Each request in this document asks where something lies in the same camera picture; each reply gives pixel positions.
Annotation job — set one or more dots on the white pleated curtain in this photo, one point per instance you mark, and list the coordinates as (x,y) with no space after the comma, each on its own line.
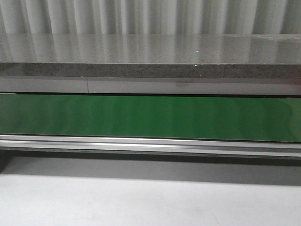
(151,16)

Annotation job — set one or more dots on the grey stone countertop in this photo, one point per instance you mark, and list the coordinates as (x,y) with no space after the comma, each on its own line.
(151,56)

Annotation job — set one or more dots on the green conveyor belt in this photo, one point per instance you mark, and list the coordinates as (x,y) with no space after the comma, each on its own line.
(225,118)

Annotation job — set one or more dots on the aluminium conveyor front rail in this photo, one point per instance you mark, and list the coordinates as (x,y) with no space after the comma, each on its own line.
(152,146)

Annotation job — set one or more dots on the white conveyor back rail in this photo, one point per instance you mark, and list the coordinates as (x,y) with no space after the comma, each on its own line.
(194,86)

